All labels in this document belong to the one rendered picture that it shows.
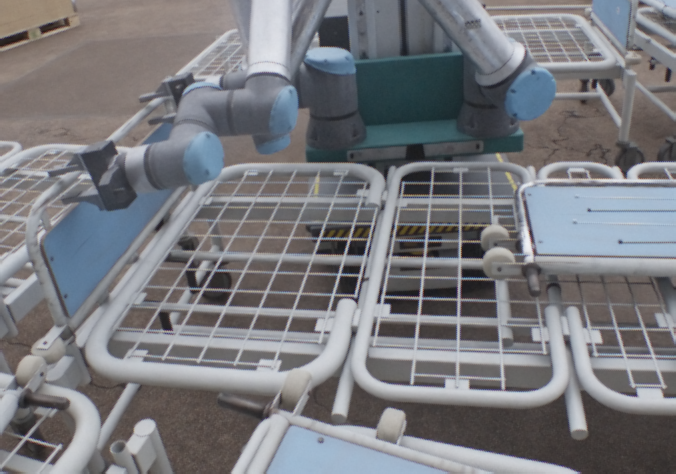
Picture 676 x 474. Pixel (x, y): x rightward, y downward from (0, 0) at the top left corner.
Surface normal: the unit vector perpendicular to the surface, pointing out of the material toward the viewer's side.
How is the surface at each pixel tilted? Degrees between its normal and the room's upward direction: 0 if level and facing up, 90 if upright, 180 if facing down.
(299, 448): 7
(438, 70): 90
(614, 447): 0
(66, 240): 90
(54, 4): 90
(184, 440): 0
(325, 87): 90
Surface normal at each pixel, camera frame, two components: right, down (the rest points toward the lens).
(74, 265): 0.98, 0.01
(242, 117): -0.13, 0.35
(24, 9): 0.84, 0.19
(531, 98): 0.29, 0.51
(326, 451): 0.03, -0.85
